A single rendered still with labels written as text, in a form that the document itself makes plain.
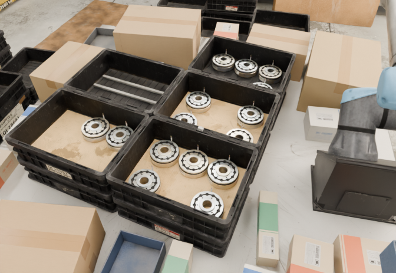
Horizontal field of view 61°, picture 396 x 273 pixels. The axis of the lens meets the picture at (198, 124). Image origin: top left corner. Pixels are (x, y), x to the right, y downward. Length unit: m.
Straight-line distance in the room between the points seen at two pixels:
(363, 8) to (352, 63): 2.36
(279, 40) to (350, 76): 0.42
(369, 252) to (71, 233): 0.88
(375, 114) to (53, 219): 1.02
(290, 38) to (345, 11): 2.17
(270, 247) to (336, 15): 3.13
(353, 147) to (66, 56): 1.28
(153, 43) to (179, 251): 1.06
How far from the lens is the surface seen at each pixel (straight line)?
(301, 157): 1.43
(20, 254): 1.09
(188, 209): 0.97
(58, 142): 1.35
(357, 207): 1.29
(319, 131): 1.47
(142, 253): 1.17
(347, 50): 1.74
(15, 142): 1.26
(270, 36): 1.81
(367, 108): 1.18
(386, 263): 0.82
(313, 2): 3.90
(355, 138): 1.17
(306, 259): 1.12
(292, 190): 1.33
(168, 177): 1.15
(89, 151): 1.28
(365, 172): 1.14
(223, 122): 1.32
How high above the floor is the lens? 1.76
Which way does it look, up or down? 45 degrees down
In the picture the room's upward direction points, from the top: straight up
